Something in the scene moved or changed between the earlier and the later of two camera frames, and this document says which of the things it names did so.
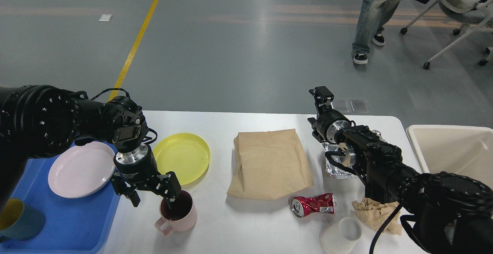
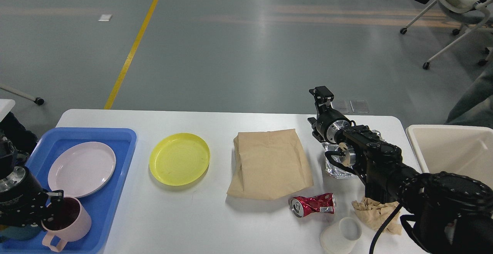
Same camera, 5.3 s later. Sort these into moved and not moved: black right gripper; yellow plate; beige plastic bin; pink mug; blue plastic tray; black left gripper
Moved: black left gripper; pink mug
Not moved: blue plastic tray; yellow plate; black right gripper; beige plastic bin
